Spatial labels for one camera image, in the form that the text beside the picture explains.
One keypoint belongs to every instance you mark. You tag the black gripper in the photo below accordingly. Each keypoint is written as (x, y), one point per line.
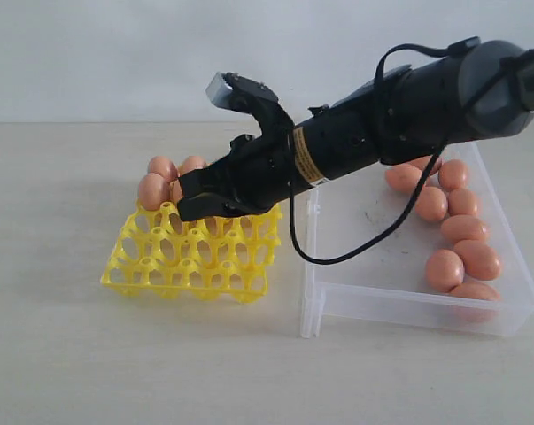
(255, 177)

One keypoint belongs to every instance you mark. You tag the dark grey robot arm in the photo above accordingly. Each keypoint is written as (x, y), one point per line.
(471, 91)

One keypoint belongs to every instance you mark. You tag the yellow plastic egg tray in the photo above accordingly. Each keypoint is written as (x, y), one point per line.
(156, 251)

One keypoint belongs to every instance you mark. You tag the clear plastic bin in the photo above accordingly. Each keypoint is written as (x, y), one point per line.
(387, 282)

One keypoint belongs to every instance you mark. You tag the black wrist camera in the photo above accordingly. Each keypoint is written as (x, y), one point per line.
(233, 92)

